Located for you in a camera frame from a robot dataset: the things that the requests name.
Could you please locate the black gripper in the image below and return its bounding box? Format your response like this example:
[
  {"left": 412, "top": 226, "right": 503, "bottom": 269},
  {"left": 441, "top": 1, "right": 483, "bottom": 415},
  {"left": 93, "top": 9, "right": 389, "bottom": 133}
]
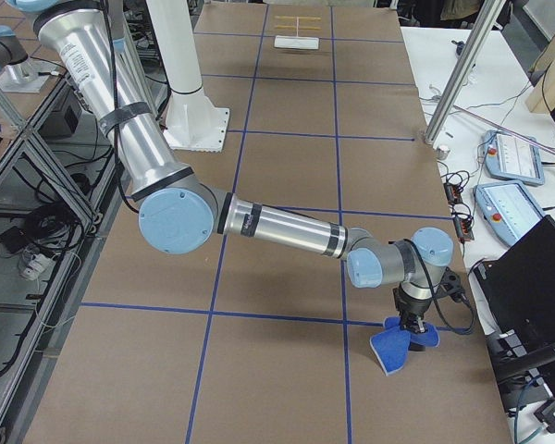
[{"left": 393, "top": 287, "right": 431, "bottom": 335}]

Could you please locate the blue microfiber towel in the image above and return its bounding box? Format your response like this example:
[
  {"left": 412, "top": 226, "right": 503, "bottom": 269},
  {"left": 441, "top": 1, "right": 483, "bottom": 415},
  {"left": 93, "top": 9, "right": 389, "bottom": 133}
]
[{"left": 370, "top": 316, "right": 440, "bottom": 376}]

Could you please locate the white wooden towel rack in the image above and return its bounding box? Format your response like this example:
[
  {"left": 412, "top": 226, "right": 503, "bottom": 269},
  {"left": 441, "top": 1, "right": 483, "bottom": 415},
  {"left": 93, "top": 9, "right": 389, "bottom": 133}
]
[{"left": 274, "top": 16, "right": 322, "bottom": 51}]

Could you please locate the black monitor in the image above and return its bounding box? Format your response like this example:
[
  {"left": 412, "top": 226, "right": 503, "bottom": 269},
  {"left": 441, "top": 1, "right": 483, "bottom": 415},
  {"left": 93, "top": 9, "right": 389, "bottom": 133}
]
[{"left": 475, "top": 216, "right": 555, "bottom": 351}]

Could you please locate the lower teach pendant tablet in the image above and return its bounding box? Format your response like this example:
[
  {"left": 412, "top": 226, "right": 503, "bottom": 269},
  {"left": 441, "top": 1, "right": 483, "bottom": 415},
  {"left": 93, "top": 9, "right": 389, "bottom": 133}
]
[{"left": 475, "top": 179, "right": 545, "bottom": 247}]

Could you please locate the teach pendant tablet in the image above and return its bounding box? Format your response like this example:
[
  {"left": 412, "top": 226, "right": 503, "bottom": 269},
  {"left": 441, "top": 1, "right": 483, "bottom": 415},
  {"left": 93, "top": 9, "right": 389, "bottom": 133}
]
[
  {"left": 475, "top": 179, "right": 545, "bottom": 247},
  {"left": 480, "top": 130, "right": 545, "bottom": 186}
]

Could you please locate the upper teach pendant tablet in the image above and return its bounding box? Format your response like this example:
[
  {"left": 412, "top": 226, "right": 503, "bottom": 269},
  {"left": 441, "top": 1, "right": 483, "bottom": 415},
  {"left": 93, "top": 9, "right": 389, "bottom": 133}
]
[{"left": 480, "top": 130, "right": 545, "bottom": 186}]

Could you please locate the green tipped grabber stick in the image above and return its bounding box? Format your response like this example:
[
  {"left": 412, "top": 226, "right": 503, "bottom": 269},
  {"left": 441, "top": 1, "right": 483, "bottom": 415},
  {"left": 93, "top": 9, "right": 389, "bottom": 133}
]
[{"left": 453, "top": 105, "right": 555, "bottom": 156}]

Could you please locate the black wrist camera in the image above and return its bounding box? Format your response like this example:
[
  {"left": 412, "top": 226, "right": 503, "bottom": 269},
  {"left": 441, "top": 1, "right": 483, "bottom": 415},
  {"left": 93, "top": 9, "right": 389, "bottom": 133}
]
[{"left": 439, "top": 267, "right": 466, "bottom": 303}]

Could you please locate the black camera cable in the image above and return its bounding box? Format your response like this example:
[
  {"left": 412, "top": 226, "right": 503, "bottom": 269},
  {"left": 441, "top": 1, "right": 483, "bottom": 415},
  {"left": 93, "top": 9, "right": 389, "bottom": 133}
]
[{"left": 409, "top": 240, "right": 475, "bottom": 336}]

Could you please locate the white pedestal column base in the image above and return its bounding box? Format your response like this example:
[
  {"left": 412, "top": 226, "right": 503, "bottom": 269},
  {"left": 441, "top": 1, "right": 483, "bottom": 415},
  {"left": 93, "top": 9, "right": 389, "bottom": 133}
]
[{"left": 147, "top": 0, "right": 229, "bottom": 152}]

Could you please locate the aluminium frame post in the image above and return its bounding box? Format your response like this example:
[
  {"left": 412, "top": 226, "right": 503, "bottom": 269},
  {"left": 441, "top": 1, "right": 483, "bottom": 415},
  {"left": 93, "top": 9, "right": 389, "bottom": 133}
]
[{"left": 424, "top": 0, "right": 505, "bottom": 145}]

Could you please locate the aluminium frame side table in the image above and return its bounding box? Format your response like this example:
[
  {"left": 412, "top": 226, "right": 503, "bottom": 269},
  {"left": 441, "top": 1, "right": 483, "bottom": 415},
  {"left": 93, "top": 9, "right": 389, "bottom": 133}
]
[{"left": 0, "top": 63, "right": 118, "bottom": 443}]

